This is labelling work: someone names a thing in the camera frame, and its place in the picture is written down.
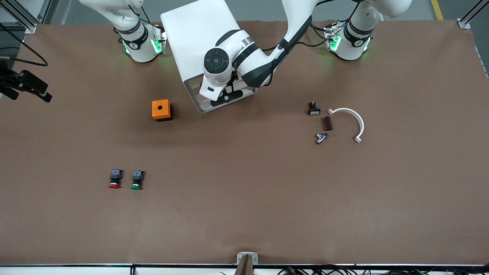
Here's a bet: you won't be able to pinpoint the white plastic bin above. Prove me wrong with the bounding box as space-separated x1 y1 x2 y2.
183 74 257 114

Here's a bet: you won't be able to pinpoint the white drawer cabinet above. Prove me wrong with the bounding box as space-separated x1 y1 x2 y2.
160 0 257 115

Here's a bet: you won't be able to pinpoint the green mushroom push button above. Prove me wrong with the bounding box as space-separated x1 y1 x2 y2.
131 170 145 190

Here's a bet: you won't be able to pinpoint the red mushroom push button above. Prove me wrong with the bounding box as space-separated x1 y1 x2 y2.
109 169 123 189

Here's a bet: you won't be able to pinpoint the brown wedge strut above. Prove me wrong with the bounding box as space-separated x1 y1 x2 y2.
234 255 254 275

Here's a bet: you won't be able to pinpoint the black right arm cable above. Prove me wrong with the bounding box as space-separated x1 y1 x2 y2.
0 23 49 67

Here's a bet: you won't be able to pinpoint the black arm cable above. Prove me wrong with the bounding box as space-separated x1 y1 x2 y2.
0 23 49 67
264 21 335 52

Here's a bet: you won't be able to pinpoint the aluminium frame post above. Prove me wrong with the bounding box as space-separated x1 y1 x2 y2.
0 0 52 34
457 0 489 29

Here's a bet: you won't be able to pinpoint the orange button enclosure box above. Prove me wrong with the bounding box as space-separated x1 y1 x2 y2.
152 99 172 122

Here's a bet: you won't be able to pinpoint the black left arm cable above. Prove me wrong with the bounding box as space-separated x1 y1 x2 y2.
264 21 335 52

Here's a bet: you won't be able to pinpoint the white curved plastic bracket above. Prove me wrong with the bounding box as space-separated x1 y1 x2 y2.
327 108 364 144

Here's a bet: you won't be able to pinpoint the grey table edge bracket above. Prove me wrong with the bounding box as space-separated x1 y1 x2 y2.
237 252 259 265

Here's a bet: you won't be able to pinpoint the white table edge rail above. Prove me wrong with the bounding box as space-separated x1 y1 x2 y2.
0 264 489 275

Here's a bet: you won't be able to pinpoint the tangled coloured cables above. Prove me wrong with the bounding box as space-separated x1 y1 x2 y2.
277 267 489 275

